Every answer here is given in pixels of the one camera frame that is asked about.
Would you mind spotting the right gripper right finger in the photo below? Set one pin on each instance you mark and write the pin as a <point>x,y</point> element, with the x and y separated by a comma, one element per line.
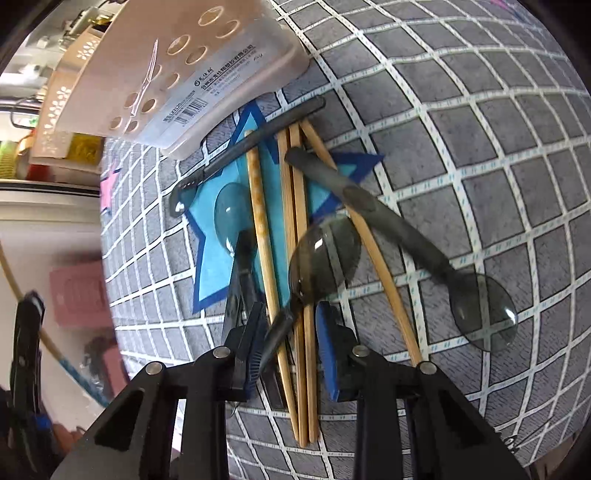
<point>449,439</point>

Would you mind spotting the beige plastic utensil holder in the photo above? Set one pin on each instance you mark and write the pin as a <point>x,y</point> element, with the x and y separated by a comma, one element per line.
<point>165,73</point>

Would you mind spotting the dark spoon top horizontal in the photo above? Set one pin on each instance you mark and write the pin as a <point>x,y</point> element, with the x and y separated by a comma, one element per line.
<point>177,206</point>

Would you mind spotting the pink box on floor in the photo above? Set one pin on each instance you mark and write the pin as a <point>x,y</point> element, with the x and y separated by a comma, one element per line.
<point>79,296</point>

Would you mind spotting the grey checkered tablecloth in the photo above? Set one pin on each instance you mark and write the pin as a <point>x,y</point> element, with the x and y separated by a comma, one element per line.
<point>484,125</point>

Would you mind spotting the patterned bamboo chopstick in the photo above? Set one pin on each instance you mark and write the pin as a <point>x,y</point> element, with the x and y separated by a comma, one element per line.
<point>269,279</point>

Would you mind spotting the plain bamboo chopstick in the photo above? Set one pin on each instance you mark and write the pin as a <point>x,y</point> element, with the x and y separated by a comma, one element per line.
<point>290,234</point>
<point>304,335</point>
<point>369,241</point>

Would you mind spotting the beige perforated storage rack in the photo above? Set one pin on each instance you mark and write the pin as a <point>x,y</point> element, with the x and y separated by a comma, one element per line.
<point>56,146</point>

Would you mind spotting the blue star mat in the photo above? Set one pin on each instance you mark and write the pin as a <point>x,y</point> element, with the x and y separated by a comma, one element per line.
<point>213,262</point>

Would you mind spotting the pink star sticker left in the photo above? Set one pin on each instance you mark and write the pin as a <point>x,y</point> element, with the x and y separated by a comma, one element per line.
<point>106,187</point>

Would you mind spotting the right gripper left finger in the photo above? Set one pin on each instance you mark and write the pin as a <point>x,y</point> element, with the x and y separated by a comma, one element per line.
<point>172,417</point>

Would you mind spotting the bamboo chopstick blue tip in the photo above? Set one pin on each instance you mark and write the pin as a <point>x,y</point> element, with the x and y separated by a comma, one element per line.
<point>50,345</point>

